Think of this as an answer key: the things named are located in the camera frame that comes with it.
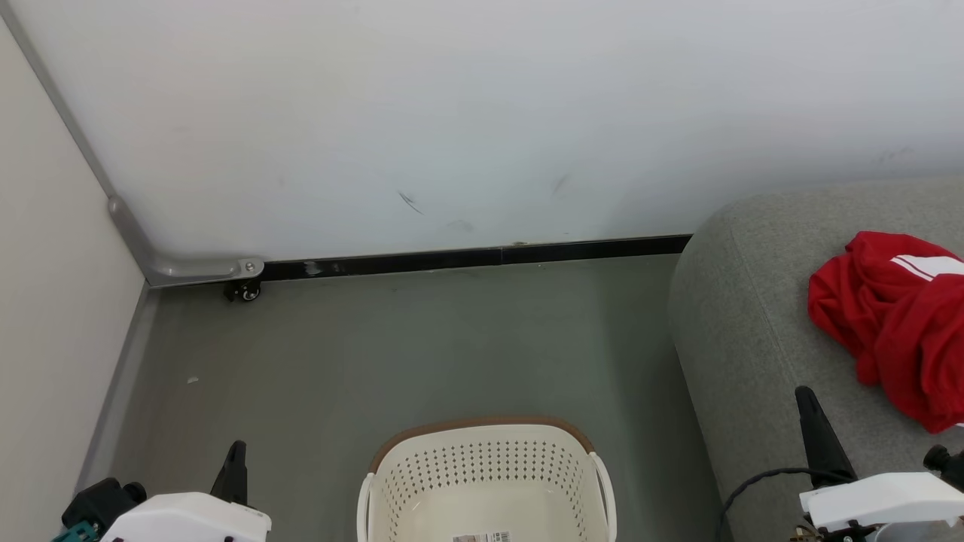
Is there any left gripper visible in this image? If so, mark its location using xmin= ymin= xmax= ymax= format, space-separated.
xmin=99 ymin=440 xmax=273 ymax=542

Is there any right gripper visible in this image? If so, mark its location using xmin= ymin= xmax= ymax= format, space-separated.
xmin=794 ymin=385 xmax=964 ymax=542

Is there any red and white basketball jersey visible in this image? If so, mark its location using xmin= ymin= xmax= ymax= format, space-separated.
xmin=807 ymin=230 xmax=964 ymax=436

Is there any white plastic brown-rimmed laundry basket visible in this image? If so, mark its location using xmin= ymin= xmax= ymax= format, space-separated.
xmin=356 ymin=416 xmax=619 ymax=542

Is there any grey fabric sofa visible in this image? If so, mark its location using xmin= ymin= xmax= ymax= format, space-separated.
xmin=667 ymin=176 xmax=964 ymax=542

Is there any black baseboard strip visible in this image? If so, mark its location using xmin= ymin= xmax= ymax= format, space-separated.
xmin=260 ymin=234 xmax=693 ymax=284

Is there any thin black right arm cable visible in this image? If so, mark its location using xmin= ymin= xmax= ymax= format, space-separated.
xmin=714 ymin=467 xmax=838 ymax=542

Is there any black cable with teal plug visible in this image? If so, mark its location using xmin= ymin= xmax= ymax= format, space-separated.
xmin=50 ymin=520 xmax=99 ymax=542

